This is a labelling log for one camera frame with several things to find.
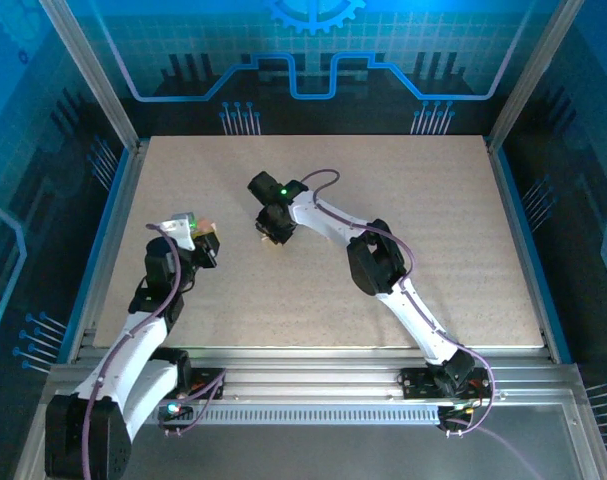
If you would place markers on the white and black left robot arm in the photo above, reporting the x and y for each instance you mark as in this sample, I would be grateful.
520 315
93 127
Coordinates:
133 350

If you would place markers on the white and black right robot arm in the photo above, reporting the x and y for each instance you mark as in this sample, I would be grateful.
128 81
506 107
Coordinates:
418 310

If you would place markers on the left controller board with LED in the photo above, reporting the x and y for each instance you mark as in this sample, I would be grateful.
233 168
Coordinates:
175 410

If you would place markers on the aluminium table side rail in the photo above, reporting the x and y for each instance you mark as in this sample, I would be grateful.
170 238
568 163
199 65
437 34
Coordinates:
523 240
114 240

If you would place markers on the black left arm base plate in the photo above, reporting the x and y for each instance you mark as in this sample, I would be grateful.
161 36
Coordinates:
210 382

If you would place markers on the aluminium frame post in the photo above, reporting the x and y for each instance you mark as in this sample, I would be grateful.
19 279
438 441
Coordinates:
93 75
532 75

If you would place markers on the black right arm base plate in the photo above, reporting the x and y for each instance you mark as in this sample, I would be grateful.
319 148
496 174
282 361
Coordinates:
415 382

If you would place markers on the grey sheet metal base plate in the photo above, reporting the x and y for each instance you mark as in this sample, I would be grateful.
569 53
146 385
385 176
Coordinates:
308 455

